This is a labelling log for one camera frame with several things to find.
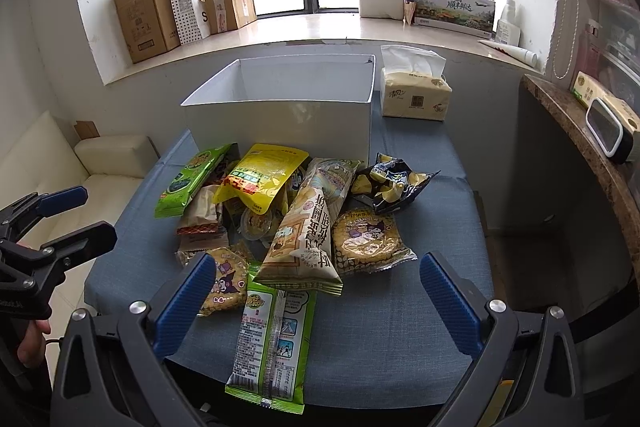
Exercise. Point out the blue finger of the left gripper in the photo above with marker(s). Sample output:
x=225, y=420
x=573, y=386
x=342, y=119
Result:
x=78, y=247
x=55, y=203

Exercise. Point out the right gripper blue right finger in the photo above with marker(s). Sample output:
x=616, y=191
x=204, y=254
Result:
x=460, y=305

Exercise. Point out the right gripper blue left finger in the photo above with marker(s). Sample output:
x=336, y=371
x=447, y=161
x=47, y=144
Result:
x=177, y=303

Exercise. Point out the kuromi cookie pack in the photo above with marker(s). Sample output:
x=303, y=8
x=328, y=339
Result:
x=229, y=289
x=364, y=242

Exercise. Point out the beige calligraphy snack pack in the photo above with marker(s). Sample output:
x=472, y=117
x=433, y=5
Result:
x=201, y=228

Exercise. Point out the green snack bag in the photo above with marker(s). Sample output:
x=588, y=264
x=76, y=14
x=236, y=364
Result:
x=205, y=168

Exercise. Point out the long green-white snack pack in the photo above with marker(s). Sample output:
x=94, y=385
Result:
x=269, y=366

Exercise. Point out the clear jelly cup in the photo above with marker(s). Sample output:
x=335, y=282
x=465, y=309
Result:
x=262, y=228

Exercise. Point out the beige cartoon chips bag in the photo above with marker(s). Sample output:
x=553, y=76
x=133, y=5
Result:
x=300, y=255

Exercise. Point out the black yellow snack bag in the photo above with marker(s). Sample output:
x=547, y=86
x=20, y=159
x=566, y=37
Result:
x=389, y=185

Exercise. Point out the yellow green-pea snack bag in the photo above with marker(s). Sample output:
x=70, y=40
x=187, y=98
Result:
x=260, y=175

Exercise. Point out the person's left hand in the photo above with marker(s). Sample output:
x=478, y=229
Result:
x=32, y=348

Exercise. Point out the large cardboard box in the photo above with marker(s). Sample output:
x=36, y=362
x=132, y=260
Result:
x=148, y=27

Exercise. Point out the white digital clock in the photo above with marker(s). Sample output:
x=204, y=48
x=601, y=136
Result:
x=615, y=127

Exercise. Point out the yellow tissue pack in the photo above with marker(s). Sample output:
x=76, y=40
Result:
x=413, y=83

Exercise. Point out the white open storage box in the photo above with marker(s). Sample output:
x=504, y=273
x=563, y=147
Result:
x=319, y=103

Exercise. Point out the yellow-green box on shelf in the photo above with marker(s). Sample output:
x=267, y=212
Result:
x=585, y=88

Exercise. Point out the small open cardboard box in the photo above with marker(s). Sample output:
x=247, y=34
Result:
x=229, y=15

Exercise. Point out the white tube on sill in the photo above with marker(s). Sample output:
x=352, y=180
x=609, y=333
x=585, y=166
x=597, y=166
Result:
x=522, y=55

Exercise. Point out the landscape printed long box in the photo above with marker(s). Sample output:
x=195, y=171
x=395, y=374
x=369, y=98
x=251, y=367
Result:
x=473, y=17

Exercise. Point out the small brown woven basket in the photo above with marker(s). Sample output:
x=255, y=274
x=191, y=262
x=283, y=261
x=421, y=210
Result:
x=409, y=10

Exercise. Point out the clear plastic drawer organizer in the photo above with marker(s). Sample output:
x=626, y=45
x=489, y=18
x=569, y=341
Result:
x=618, y=66

